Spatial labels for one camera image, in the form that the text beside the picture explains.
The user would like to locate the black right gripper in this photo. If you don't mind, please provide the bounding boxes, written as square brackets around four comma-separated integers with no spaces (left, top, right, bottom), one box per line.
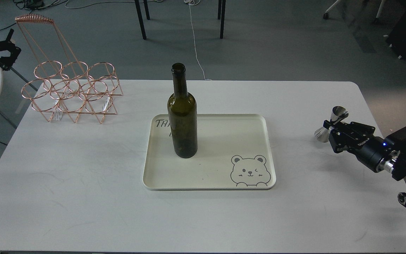
[323,120,395,173]

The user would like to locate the steel double jigger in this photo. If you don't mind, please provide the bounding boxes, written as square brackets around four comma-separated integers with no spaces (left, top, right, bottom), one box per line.
[314,106,349,143]

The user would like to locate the dark green wine bottle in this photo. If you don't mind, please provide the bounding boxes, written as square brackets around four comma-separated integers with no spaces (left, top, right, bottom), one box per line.
[167,63,198,158]

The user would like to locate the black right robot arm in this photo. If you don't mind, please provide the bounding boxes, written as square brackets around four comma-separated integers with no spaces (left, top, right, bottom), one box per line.
[322,120,406,208]

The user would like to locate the cream bear serving tray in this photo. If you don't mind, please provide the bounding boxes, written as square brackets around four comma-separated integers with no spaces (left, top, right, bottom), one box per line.
[142,114,277,191]

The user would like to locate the office chair base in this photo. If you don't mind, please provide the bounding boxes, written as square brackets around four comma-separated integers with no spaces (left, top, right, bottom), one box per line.
[323,0,387,24]

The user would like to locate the black table legs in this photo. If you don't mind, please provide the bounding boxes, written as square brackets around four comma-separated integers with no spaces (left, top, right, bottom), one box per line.
[134,0,226,40]

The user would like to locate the black floor cables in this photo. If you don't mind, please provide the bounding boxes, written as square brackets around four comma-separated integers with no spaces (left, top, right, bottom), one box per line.
[0,0,69,38]

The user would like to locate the copper wire wine rack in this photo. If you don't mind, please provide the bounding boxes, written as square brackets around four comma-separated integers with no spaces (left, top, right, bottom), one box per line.
[15,13,123,123]

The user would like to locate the white floor cable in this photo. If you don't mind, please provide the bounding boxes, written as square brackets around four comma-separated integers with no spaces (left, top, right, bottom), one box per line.
[184,0,213,81]

